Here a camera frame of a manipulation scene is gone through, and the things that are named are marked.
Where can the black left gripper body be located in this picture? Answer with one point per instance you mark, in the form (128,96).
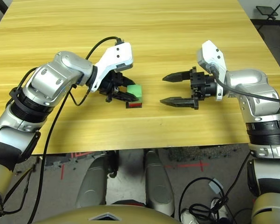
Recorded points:
(109,84)

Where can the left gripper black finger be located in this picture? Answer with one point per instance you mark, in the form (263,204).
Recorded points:
(126,96)
(128,81)

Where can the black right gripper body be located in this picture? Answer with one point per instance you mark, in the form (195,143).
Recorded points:
(203,84)

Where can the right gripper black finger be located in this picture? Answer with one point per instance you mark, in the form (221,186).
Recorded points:
(177,102)
(177,76)

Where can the green wooden block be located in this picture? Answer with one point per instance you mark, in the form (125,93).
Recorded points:
(135,91)

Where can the red wooden block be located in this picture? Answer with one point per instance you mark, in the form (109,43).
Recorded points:
(135,105)

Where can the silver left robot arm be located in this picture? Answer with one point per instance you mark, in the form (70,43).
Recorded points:
(51,74)

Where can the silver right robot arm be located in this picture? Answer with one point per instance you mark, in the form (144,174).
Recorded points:
(252,79)

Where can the black square table marker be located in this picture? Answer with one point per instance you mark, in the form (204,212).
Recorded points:
(127,106)

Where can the dark speckled floor mat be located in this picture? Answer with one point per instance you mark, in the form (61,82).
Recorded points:
(200,152)

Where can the silver right robot leg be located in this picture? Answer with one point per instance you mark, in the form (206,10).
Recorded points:
(158,184)

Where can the black folding stand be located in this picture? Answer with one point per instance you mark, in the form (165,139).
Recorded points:
(266,10)

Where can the red tape strip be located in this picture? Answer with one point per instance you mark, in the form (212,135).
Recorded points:
(62,172)

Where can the gold robot torso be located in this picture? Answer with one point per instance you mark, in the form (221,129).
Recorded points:
(84,217)

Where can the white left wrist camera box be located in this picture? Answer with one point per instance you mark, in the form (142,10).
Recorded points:
(117,56)

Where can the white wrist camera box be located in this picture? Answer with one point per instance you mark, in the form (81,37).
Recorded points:
(212,56)
(117,56)

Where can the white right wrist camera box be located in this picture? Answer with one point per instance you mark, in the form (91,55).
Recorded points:
(212,56)

